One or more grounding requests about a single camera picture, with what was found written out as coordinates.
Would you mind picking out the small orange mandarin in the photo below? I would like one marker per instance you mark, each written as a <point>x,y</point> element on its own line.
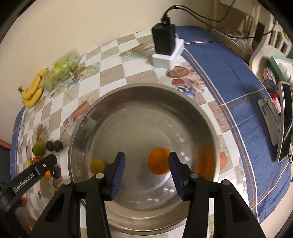
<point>36,159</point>

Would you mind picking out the dark plum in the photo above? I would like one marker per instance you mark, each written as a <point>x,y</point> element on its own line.
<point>50,145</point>
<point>57,146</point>
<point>55,172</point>

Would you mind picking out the banana bunch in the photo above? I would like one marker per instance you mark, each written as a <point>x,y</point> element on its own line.
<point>31,96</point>

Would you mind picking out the colourful can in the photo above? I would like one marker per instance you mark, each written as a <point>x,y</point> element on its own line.
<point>268,80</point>

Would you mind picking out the checkered blue tablecloth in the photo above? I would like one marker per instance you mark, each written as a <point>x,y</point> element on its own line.
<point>208,72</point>

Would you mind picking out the large steel bowl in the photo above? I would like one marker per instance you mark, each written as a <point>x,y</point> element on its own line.
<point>135,119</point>

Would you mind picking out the clear box of green fruit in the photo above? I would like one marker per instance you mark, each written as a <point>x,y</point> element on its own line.
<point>60,70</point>

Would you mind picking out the smartphone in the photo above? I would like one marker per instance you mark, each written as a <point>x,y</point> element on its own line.
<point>285,136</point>

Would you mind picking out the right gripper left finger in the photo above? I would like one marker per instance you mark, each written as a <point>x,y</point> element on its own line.
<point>101,188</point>

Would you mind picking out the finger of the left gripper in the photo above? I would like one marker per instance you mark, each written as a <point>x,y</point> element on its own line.
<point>25,180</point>

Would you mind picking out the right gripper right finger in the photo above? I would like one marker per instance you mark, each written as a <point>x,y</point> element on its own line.
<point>194,188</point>

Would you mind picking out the black power adapter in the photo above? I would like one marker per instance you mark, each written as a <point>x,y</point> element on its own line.
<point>164,37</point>

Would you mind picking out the small yellow lemon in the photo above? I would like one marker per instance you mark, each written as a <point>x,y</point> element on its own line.
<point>97,166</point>

